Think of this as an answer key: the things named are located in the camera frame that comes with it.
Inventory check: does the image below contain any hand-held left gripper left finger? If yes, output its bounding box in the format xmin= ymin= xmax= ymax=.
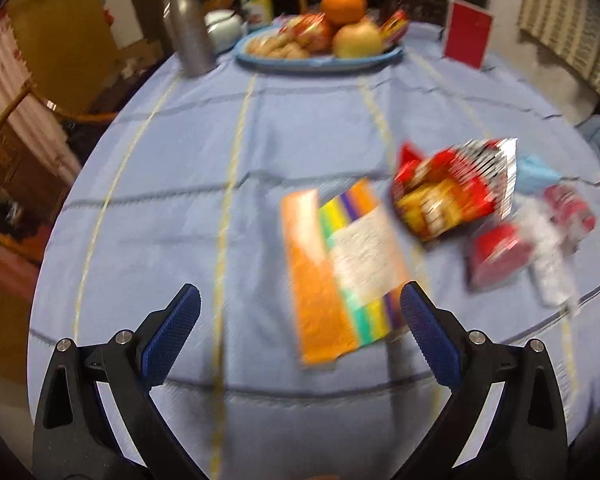
xmin=32 ymin=283 xmax=203 ymax=480

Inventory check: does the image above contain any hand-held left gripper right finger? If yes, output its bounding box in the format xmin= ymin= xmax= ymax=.
xmin=399 ymin=281 xmax=568 ymax=480

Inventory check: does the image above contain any red lion snack bag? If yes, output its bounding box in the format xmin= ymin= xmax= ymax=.
xmin=390 ymin=137 xmax=520 ymax=243

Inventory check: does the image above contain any blue face mask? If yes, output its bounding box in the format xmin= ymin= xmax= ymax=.
xmin=514 ymin=154 xmax=563 ymax=195

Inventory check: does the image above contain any orange striped packet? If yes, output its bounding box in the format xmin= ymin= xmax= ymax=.
xmin=280 ymin=178 xmax=412 ymax=366

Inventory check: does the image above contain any blue striped tablecloth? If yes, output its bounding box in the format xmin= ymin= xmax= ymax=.
xmin=27 ymin=15 xmax=600 ymax=480

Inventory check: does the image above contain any red and white wrapper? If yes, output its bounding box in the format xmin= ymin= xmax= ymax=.
xmin=544 ymin=184 xmax=598 ymax=243

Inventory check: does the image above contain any wooden armchair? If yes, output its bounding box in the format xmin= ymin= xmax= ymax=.
xmin=0 ymin=82 xmax=118 ymax=261

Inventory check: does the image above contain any cardboard box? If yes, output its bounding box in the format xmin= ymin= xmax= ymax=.
xmin=112 ymin=40 xmax=166 ymax=76

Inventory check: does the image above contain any blue oval plate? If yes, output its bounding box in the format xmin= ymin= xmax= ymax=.
xmin=233 ymin=25 xmax=406 ymax=73

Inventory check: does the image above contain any pile of round biscuits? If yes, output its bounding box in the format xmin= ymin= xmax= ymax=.
xmin=245 ymin=35 xmax=311 ymax=60

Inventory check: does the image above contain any metal water bottle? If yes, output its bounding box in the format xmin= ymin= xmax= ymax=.
xmin=159 ymin=0 xmax=217 ymax=78

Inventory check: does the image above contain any pale green ceramic jar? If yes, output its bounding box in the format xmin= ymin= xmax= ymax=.
xmin=203 ymin=9 xmax=246 ymax=53

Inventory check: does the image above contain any apple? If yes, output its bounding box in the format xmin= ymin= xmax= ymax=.
xmin=332 ymin=19 xmax=385 ymax=59

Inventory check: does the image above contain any red box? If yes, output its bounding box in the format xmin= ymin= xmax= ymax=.
xmin=442 ymin=0 xmax=495 ymax=70

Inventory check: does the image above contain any small red snack packet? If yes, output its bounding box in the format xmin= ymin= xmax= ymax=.
xmin=380 ymin=9 xmax=411 ymax=43

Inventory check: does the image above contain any wooden door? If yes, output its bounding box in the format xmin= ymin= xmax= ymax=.
xmin=5 ymin=0 xmax=121 ymax=116

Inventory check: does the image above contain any pink curtain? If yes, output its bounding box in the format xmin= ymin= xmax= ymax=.
xmin=0 ymin=10 xmax=83 ymax=191

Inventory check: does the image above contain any wrapped pastry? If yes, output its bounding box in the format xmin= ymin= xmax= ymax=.
xmin=280 ymin=14 xmax=337 ymax=53

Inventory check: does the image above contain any orange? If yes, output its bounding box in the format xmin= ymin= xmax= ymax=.
xmin=321 ymin=0 xmax=367 ymax=27

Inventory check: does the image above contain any checked curtain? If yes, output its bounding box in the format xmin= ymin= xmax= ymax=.
xmin=517 ymin=0 xmax=600 ymax=111

